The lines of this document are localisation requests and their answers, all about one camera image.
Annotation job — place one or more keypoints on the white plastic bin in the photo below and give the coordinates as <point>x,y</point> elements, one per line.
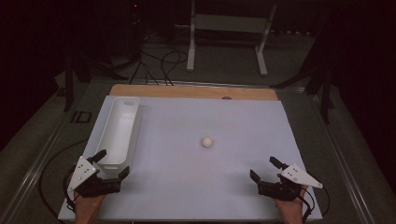
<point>120,133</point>

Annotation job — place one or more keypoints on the black square floor plate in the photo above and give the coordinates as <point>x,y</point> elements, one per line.
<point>81,117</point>

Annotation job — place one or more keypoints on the person's right hand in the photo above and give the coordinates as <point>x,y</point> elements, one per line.
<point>291,211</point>

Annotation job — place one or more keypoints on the black tripod stand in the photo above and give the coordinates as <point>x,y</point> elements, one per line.
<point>325,93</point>
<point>69,84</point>

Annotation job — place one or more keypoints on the white metal stand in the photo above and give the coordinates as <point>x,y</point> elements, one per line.
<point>229,23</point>

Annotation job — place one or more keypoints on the person's left hand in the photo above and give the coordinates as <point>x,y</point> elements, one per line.
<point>87,208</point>

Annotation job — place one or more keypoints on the wooden table board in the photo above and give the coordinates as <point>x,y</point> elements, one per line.
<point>193,92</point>

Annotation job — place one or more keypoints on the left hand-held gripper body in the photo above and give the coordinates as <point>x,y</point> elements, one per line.
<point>82,170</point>

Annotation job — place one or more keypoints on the small white ball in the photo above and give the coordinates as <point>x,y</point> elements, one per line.
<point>207,142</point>

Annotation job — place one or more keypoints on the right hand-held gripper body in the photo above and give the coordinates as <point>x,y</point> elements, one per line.
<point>297,175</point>

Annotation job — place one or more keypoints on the white table mat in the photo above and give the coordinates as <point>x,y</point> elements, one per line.
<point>199,186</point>

